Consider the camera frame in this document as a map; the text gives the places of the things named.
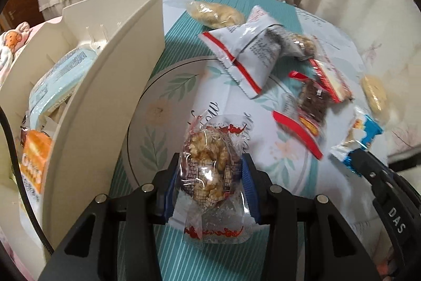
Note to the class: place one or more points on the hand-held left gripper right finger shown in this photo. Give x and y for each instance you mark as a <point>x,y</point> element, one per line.
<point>249,192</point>

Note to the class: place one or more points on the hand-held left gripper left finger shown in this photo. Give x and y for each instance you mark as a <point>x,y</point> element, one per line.
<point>168,202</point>

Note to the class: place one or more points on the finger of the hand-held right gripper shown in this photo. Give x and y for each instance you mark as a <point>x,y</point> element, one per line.
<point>373,174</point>

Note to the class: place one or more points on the small blue cookie packet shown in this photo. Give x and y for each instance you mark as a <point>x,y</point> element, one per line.
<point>360,136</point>

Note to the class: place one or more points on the walnut snack clear packet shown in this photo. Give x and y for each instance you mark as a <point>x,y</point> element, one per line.
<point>304,44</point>
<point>205,162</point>

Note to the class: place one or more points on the clear red-edged packet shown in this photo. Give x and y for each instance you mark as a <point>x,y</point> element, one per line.
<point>297,131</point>

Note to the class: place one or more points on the round yellow cookie packet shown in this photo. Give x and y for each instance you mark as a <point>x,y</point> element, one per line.
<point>375,95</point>

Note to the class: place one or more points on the dark red snack packet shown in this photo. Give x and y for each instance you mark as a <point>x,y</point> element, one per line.
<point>312,103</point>

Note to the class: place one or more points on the white red snack packet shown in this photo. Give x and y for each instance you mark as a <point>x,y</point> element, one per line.
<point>330,80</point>

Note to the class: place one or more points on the white plastic storage tray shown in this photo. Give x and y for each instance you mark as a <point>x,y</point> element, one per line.
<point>98,103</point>

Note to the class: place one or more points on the white packet red zigzag edge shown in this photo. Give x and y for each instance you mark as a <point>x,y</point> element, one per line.
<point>246,50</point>

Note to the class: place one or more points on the beige orange cracker packet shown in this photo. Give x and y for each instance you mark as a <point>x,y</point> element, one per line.
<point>33,159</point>

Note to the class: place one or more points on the light blue white packet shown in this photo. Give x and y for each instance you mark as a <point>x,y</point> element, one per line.
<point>62,77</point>

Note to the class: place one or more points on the pale cookie clear packet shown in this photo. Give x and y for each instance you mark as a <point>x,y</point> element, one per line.
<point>213,14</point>

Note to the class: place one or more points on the leaf print teal tablecloth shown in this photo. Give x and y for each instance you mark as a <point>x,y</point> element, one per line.
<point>184,261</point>

